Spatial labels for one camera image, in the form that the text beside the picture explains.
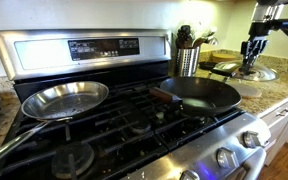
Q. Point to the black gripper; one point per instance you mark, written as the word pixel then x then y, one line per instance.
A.
pixel 254 45

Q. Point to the glass lid with steel rim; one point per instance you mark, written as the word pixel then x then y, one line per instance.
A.
pixel 260 74

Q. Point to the silver stove knob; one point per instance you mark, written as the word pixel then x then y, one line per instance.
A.
pixel 250 139
pixel 226 157
pixel 189 175

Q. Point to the stainless steel gas stove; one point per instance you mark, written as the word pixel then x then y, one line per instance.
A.
pixel 197 153

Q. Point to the stack of round wooden boards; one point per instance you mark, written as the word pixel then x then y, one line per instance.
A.
pixel 224 56

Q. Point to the round cork trivet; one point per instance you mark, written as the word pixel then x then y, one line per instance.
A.
pixel 245 90

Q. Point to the small black skillet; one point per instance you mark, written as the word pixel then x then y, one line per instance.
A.
pixel 206 65

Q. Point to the shiny metal ladle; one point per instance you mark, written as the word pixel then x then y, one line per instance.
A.
pixel 211 40

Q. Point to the large black frying pan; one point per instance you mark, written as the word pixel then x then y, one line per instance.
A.
pixel 204 93

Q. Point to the dark wooden spatula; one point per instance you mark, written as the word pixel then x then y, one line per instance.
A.
pixel 199 40

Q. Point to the perforated steel utensil holder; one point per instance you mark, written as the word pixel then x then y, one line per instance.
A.
pixel 186 61

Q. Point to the white drawer cabinet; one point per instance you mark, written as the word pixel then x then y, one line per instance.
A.
pixel 284 123

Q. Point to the black slotted utensil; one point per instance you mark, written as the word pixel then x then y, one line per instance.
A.
pixel 184 36

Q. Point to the stainless steel frying pan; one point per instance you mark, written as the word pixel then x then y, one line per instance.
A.
pixel 67 98

